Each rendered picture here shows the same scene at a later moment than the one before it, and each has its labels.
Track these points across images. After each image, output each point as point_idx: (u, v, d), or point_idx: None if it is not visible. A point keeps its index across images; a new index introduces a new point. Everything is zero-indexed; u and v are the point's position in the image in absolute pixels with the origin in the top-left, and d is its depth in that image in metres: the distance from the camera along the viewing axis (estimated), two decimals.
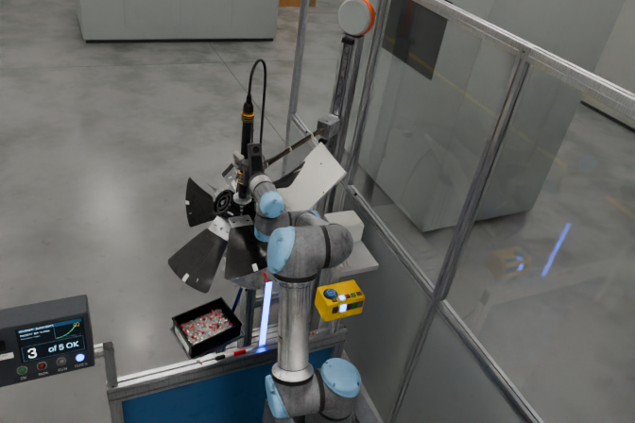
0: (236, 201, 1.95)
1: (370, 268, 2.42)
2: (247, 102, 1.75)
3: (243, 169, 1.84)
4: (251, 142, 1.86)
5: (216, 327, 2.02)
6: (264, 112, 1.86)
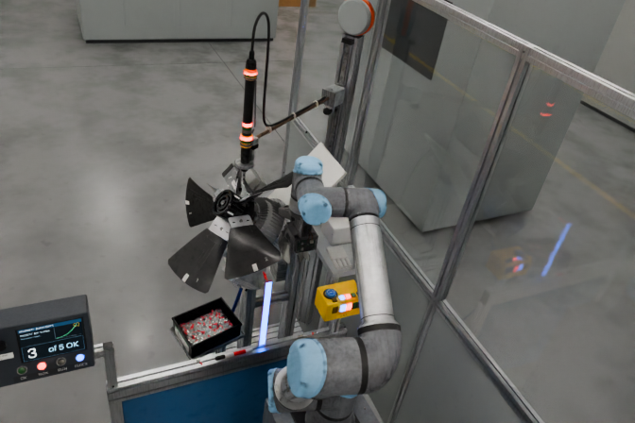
0: (238, 166, 1.87)
1: None
2: (249, 58, 1.67)
3: (291, 245, 1.45)
4: (254, 102, 1.77)
5: (216, 327, 2.02)
6: (267, 72, 1.78)
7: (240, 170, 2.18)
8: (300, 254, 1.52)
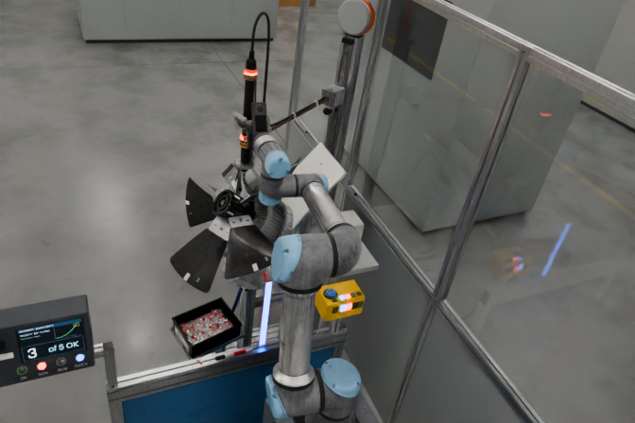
0: (238, 166, 1.87)
1: (370, 268, 2.42)
2: (249, 58, 1.67)
3: (247, 131, 1.74)
4: (254, 102, 1.77)
5: (216, 327, 2.02)
6: (267, 72, 1.78)
7: None
8: None
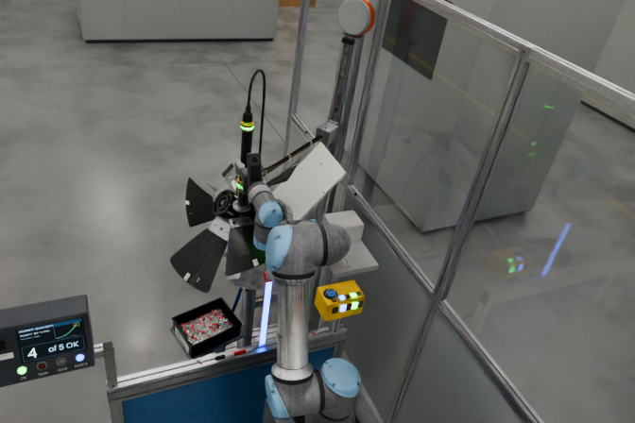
0: (236, 209, 1.97)
1: (370, 268, 2.42)
2: (246, 111, 1.77)
3: (242, 177, 1.86)
4: (249, 150, 1.87)
5: (216, 327, 2.02)
6: (263, 122, 1.88)
7: None
8: None
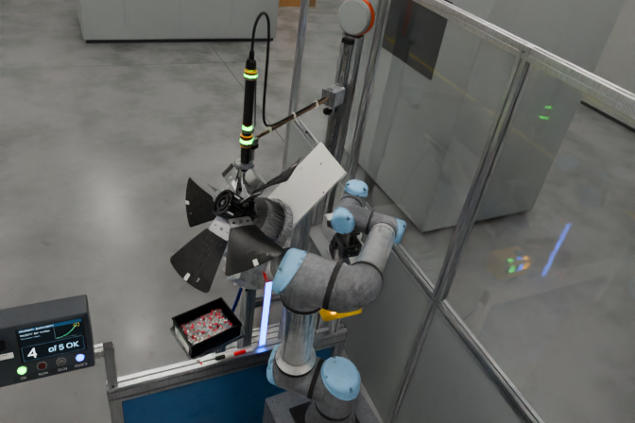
0: (238, 166, 1.87)
1: None
2: (249, 58, 1.67)
3: (338, 251, 1.77)
4: (254, 102, 1.77)
5: (216, 327, 2.02)
6: (267, 72, 1.78)
7: None
8: (341, 260, 1.83)
